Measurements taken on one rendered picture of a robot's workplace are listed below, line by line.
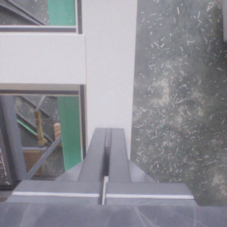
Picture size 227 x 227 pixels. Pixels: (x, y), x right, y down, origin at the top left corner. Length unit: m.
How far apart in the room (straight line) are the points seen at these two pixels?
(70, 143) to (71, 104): 0.06
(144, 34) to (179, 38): 0.22
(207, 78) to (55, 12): 1.11
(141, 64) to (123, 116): 0.95
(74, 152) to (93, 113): 0.11
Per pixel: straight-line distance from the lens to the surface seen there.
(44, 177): 1.04
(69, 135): 0.24
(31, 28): 0.23
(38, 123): 0.97
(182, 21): 1.19
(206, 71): 1.24
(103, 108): 0.15
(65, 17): 0.23
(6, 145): 0.68
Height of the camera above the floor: 1.08
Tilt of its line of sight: 75 degrees down
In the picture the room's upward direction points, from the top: 178 degrees counter-clockwise
